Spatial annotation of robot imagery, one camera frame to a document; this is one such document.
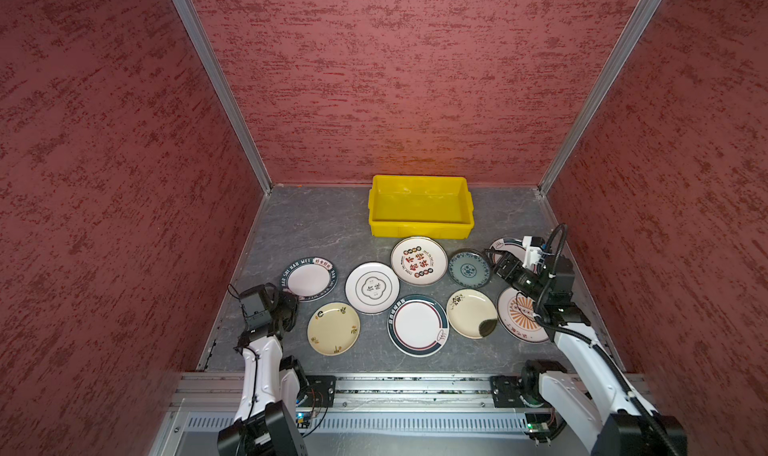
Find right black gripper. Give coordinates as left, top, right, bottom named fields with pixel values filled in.
left=480, top=249, right=548, bottom=302

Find white plate green red rim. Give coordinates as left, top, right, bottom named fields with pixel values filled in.
left=486, top=238, right=527, bottom=269

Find white plate green lettered rim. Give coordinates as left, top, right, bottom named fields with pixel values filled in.
left=280, top=257, right=338, bottom=302

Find cream plate small flowers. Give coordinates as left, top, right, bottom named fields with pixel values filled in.
left=307, top=302, right=361, bottom=357

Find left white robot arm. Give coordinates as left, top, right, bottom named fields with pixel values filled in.
left=217, top=283, right=308, bottom=455

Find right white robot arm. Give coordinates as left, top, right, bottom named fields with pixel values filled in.
left=485, top=249, right=688, bottom=455

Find yellow plastic bin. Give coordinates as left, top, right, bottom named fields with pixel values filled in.
left=368, top=175, right=475, bottom=240

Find small teal patterned plate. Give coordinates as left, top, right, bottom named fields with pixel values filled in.
left=448, top=250, right=491, bottom=289

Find white plate orange sunburst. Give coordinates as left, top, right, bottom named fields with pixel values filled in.
left=497, top=288, right=549, bottom=344

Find cream plate dark brush mark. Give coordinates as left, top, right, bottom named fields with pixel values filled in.
left=446, top=289, right=498, bottom=340

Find white plate red characters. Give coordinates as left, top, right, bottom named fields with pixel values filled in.
left=390, top=236, right=448, bottom=286

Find large white plate green rim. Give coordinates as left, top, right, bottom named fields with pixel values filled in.
left=387, top=295, right=450, bottom=358

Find white plate quatrefoil outline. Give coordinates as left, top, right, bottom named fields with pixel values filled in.
left=345, top=262, right=400, bottom=315

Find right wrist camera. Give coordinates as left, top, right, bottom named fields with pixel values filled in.
left=522, top=236, right=548, bottom=272

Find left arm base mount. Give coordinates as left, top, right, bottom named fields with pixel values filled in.
left=296, top=375, right=337, bottom=408

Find aluminium mounting rail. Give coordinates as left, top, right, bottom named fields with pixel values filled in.
left=149, top=371, right=661, bottom=456

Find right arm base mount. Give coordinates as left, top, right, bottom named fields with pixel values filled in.
left=489, top=375, right=543, bottom=409

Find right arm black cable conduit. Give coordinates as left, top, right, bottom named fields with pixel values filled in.
left=533, top=223, right=679, bottom=456

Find right aluminium corner post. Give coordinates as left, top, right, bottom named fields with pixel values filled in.
left=538, top=0, right=663, bottom=198

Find aluminium corner post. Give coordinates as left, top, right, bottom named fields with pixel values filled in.
left=171, top=0, right=273, bottom=196
left=538, top=0, right=663, bottom=198

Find left aluminium corner post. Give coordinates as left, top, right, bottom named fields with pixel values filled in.
left=171, top=0, right=273, bottom=196

